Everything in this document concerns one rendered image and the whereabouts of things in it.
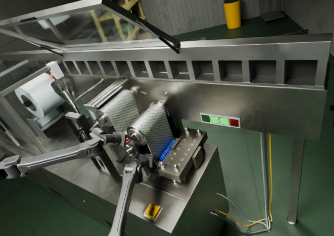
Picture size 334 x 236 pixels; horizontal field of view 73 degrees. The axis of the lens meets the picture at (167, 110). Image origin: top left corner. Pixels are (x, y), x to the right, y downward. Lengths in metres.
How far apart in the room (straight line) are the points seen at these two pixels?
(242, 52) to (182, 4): 6.10
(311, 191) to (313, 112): 1.42
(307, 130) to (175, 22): 6.34
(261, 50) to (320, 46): 0.21
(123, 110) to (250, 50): 0.85
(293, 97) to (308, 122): 0.16
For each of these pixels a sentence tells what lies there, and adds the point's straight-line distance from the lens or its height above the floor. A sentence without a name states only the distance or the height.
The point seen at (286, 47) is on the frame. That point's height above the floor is 1.63.
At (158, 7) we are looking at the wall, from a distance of 7.27.
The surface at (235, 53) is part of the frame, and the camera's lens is 1.15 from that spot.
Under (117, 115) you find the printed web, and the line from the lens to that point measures 1.48.
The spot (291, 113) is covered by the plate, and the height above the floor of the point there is 1.30.
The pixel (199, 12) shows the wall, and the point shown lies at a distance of 7.19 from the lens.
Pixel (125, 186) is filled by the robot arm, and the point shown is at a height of 1.20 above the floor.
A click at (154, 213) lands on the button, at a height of 0.92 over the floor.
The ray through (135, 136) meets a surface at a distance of 1.34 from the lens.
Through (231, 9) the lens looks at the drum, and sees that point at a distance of 6.59.
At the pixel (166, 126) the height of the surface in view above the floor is 1.16.
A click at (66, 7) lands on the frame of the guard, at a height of 2.00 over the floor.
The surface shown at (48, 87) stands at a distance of 2.11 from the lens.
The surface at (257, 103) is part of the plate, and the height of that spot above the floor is 1.34.
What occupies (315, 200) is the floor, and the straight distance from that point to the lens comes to 2.52.
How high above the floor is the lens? 2.07
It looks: 33 degrees down
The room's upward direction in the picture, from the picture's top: 18 degrees counter-clockwise
